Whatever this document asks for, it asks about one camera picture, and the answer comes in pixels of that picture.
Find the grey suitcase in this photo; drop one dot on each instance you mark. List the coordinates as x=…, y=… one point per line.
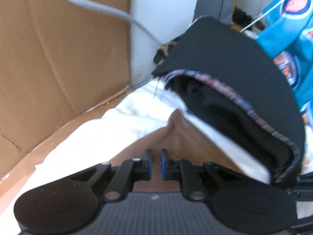
x=221, y=10

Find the black storage bag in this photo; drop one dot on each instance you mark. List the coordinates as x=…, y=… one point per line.
x=226, y=80

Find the brown t-shirt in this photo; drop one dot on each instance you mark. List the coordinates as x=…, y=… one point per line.
x=182, y=140

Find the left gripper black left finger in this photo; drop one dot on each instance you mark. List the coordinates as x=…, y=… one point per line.
x=123, y=177

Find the white bear print bedsheet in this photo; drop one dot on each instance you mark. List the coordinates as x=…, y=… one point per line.
x=100, y=134

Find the blue printed bag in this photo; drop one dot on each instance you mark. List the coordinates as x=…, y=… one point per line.
x=287, y=40

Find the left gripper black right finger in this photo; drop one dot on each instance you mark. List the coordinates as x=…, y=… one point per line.
x=182, y=171

